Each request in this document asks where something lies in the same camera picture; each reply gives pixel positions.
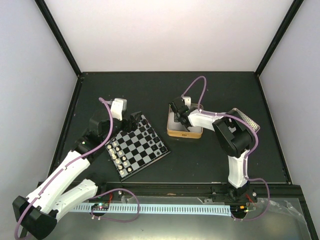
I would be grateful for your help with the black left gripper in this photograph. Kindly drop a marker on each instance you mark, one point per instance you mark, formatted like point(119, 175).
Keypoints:
point(133, 123)

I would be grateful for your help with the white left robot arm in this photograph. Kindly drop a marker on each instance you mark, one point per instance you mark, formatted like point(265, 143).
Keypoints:
point(40, 211)

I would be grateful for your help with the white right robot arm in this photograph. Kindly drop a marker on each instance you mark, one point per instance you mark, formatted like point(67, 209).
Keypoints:
point(237, 136)

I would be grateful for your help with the white chess piece row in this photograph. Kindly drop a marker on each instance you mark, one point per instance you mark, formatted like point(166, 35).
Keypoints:
point(119, 158)

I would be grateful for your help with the gold metal tin base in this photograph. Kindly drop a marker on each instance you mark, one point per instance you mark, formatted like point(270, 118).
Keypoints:
point(176, 129)

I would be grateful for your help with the black and grey chessboard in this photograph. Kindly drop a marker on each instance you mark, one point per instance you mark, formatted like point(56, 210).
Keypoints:
point(137, 148)

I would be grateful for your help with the silver tin lid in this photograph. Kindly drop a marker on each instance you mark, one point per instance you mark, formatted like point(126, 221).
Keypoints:
point(243, 123)

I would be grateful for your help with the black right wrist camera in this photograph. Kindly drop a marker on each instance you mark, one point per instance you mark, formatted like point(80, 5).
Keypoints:
point(179, 106)

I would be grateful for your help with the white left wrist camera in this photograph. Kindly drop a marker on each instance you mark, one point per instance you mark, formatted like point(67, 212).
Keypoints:
point(118, 106)

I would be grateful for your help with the light blue cable duct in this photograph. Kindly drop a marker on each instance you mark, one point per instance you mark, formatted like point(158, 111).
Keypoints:
point(160, 209)

